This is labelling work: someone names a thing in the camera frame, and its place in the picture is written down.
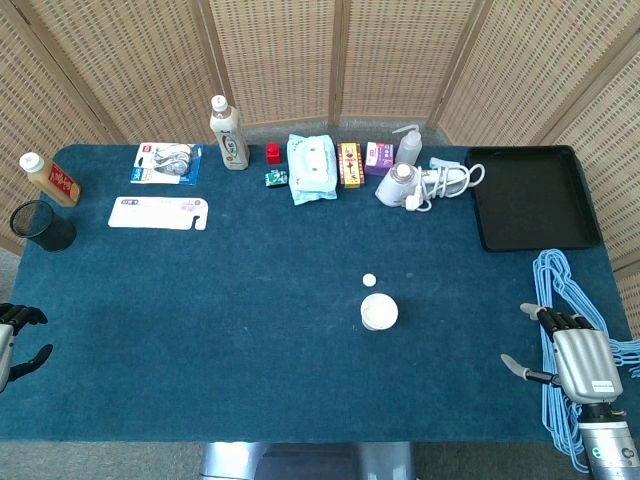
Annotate purple box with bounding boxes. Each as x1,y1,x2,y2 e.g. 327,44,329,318
363,141,396,177

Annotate black mesh pen holder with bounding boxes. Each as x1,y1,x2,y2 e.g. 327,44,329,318
9,199,78,253

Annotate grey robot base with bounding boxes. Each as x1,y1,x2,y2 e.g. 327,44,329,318
198,441,416,480

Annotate white hair dryer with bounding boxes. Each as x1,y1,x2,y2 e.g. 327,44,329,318
374,160,471,207

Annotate blue blister pack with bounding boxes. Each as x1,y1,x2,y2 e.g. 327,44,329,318
130,142,205,187

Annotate light blue wet wipes pack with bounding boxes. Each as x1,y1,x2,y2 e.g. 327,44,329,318
286,132,339,207

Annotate tall milk tea bottle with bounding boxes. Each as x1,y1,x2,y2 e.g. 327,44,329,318
208,94,251,172

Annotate yellow and red box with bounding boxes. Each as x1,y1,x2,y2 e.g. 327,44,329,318
337,142,365,189

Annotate flat white card package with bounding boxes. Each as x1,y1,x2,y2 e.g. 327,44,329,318
107,195,209,232

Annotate white round jar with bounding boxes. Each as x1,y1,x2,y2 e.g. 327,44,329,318
360,293,400,332

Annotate black plastic tray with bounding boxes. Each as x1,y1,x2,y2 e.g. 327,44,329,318
464,144,603,253

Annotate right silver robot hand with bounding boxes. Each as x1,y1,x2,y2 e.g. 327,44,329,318
501,302,625,405

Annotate white hair dryer cable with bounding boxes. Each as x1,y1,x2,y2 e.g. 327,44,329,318
403,157,486,213

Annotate woven wooden folding screen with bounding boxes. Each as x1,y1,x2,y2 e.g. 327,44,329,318
0,0,640,341

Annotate clear plastic wash bottle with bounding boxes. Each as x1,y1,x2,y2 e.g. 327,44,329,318
391,124,424,166

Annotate light blue wire hangers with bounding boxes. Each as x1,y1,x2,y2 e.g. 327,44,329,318
532,248,640,474

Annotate blue carpeted table top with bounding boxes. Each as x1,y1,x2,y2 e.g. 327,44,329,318
0,143,634,444

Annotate brown drink bottle red label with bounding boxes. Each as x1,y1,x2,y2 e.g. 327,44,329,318
18,152,82,208

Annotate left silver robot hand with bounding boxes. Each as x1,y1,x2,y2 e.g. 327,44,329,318
0,303,54,394

